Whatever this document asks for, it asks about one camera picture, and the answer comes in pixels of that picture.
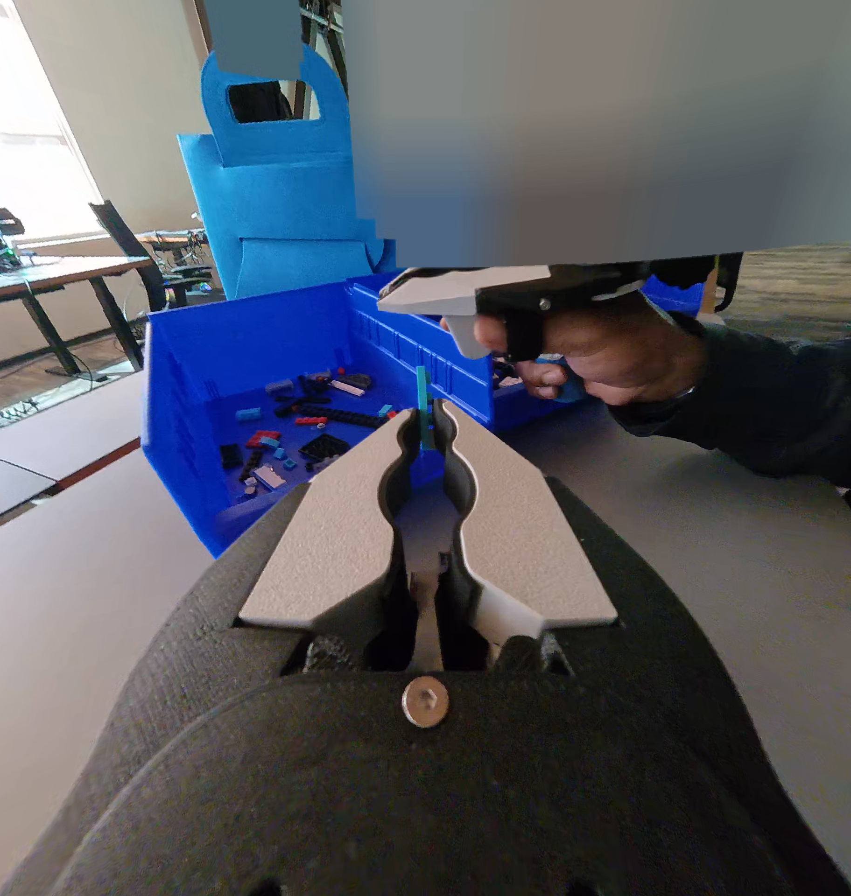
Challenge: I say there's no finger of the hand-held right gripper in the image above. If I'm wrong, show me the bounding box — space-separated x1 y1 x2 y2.
378 265 554 316

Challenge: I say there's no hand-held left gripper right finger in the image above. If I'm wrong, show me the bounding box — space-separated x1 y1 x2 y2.
436 402 620 672

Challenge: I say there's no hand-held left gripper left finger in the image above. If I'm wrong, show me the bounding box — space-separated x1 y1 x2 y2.
238 408 419 672

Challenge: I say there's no person's right forearm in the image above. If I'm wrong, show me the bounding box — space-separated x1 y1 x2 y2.
607 311 851 512

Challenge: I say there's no grey desk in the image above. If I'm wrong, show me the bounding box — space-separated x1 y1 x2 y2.
0 367 851 896

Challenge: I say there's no person's right hand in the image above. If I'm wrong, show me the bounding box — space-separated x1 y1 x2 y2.
439 288 711 407

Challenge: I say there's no grey side table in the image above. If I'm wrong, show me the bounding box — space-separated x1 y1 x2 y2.
0 255 156 375

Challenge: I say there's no large window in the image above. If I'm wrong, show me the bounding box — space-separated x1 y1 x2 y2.
0 0 107 242

